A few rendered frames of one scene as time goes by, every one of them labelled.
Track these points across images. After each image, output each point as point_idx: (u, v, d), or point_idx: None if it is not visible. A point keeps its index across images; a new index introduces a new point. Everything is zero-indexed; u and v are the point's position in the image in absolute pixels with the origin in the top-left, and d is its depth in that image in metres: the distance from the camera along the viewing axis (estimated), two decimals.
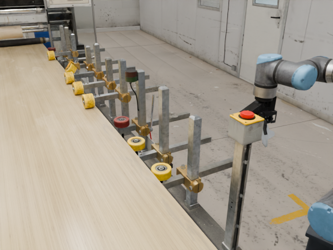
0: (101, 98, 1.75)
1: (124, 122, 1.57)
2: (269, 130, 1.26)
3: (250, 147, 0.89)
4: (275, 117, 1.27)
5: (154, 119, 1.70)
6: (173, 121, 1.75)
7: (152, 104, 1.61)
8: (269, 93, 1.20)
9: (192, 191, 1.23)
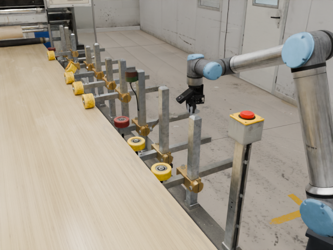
0: (101, 98, 1.75)
1: (124, 122, 1.57)
2: (196, 109, 1.79)
3: (250, 147, 0.89)
4: (203, 99, 1.77)
5: (154, 119, 1.70)
6: (173, 121, 1.75)
7: None
8: (197, 82, 1.68)
9: (192, 191, 1.23)
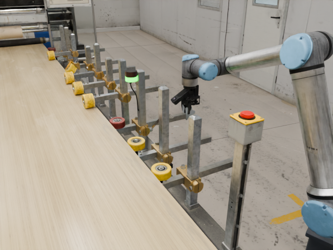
0: (101, 98, 1.75)
1: (119, 123, 1.55)
2: (192, 110, 1.77)
3: (250, 147, 0.89)
4: (198, 100, 1.75)
5: (150, 120, 1.69)
6: (169, 122, 1.74)
7: None
8: (192, 83, 1.67)
9: (192, 191, 1.23)
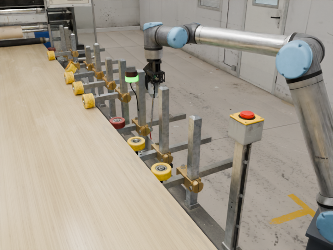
0: (101, 98, 1.75)
1: (119, 123, 1.55)
2: (151, 88, 1.55)
3: (250, 147, 0.89)
4: (152, 79, 1.49)
5: (150, 120, 1.69)
6: (169, 122, 1.74)
7: (153, 104, 1.61)
8: (144, 53, 1.48)
9: (192, 191, 1.23)
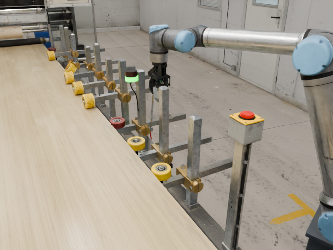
0: (101, 98, 1.75)
1: (119, 123, 1.55)
2: (156, 92, 1.51)
3: (250, 147, 0.89)
4: (157, 84, 1.45)
5: (150, 120, 1.69)
6: (169, 122, 1.74)
7: (152, 104, 1.62)
8: (149, 57, 1.44)
9: (192, 191, 1.23)
